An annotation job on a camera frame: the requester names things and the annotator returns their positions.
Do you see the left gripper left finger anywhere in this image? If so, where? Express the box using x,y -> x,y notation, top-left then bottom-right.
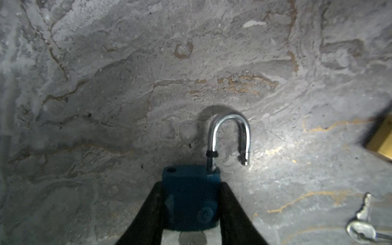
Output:
115,181 -> 165,245

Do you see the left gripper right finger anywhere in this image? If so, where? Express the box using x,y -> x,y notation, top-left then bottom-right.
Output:
218,182 -> 267,245

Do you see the blue padlock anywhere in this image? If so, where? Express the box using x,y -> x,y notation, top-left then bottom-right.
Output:
162,110 -> 251,232

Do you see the brass padlock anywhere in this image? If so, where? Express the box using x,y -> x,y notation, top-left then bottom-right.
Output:
363,103 -> 392,163

